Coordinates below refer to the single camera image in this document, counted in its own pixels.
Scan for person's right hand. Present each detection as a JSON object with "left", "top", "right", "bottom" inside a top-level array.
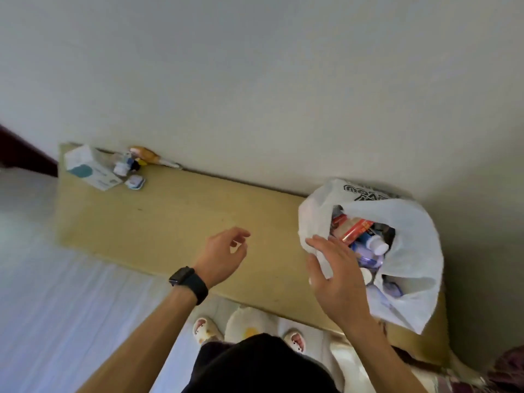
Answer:
[{"left": 305, "top": 235, "right": 373, "bottom": 330}]

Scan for person's left hand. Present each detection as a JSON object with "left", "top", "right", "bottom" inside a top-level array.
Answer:
[{"left": 192, "top": 227, "right": 251, "bottom": 289}]

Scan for lilac white can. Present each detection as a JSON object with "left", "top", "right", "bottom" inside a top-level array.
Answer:
[{"left": 351, "top": 241, "right": 385, "bottom": 269}]

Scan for light wooden cabinet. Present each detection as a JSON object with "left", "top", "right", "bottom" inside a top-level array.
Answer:
[{"left": 55, "top": 142, "right": 451, "bottom": 367}]

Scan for blue tube with white cap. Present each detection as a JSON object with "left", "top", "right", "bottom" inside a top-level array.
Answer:
[{"left": 356, "top": 233, "right": 390, "bottom": 257}]

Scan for red bottle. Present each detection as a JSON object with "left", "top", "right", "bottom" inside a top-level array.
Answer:
[{"left": 331, "top": 215, "right": 374, "bottom": 246}]

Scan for black pouch with green label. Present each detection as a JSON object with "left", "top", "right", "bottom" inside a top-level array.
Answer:
[{"left": 370, "top": 223, "right": 396, "bottom": 246}]

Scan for white plastic bag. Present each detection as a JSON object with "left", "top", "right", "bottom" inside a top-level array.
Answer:
[{"left": 297, "top": 178, "right": 445, "bottom": 335}]

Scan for orange clear applicator tube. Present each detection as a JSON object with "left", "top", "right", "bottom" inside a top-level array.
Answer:
[{"left": 130, "top": 146, "right": 183, "bottom": 170}]

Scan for white box with teal circle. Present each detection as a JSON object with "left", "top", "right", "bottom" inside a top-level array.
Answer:
[{"left": 63, "top": 144, "right": 123, "bottom": 192}]

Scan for person's left forearm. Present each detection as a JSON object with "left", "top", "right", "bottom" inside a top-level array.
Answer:
[{"left": 78, "top": 286, "right": 197, "bottom": 393}]

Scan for black smartwatch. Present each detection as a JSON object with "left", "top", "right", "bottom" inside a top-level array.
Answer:
[{"left": 168, "top": 265, "right": 210, "bottom": 306}]

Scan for cream spotted right slipper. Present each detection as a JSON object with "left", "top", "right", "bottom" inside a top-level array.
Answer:
[{"left": 283, "top": 329, "right": 307, "bottom": 355}]

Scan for cream spotted slipper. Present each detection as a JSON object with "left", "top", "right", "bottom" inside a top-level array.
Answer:
[
  {"left": 192, "top": 317, "right": 224, "bottom": 344},
  {"left": 283, "top": 329, "right": 307, "bottom": 355}
]

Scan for cream spotted left slipper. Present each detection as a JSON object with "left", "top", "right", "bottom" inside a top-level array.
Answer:
[{"left": 192, "top": 317, "right": 224, "bottom": 344}]

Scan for black shorts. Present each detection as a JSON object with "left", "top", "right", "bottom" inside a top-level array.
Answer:
[{"left": 182, "top": 333, "right": 341, "bottom": 393}]

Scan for dark brown door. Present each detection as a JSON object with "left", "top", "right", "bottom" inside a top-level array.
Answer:
[{"left": 0, "top": 124, "right": 59, "bottom": 178}]

